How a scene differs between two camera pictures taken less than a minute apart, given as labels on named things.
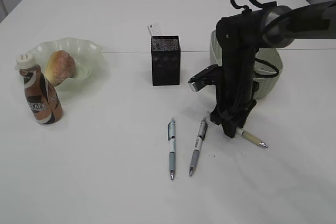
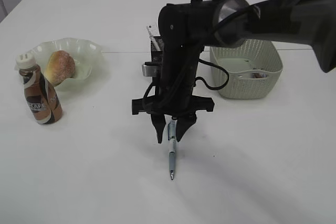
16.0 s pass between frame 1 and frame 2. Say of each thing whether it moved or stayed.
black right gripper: moved
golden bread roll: stayed
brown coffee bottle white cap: stayed
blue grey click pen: stayed
